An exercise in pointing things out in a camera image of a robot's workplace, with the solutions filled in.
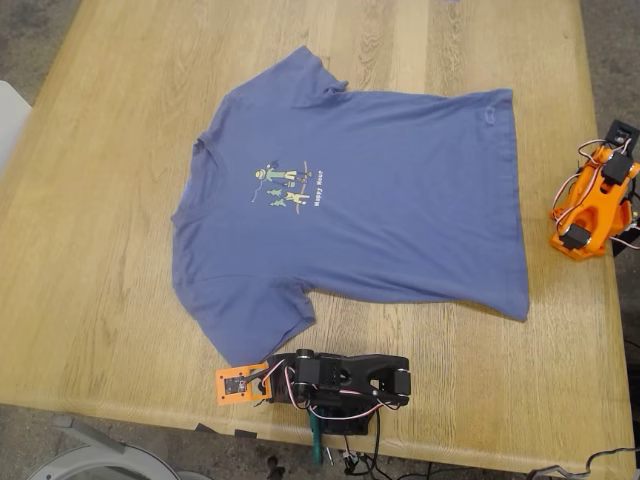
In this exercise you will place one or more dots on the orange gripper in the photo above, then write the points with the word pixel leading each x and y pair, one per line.
pixel 604 156

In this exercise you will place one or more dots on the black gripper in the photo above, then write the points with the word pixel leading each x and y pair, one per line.
pixel 278 369

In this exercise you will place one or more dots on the blue printed T-shirt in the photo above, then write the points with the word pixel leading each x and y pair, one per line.
pixel 375 200

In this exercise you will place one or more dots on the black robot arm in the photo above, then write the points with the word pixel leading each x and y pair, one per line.
pixel 370 372

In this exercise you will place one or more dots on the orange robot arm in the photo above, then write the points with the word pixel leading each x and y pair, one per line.
pixel 595 205

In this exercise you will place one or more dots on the black table clamp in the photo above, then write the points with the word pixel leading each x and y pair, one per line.
pixel 625 245

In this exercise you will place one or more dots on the teal table clamp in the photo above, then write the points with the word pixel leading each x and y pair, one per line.
pixel 316 440

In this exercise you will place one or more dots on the silver metal plug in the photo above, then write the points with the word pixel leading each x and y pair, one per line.
pixel 330 456

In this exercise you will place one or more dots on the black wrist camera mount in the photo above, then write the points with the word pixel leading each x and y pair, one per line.
pixel 622 134

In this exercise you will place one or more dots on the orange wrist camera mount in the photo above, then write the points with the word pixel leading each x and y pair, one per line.
pixel 222 395

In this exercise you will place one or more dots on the grey round chair frame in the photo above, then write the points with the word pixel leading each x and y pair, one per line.
pixel 87 434

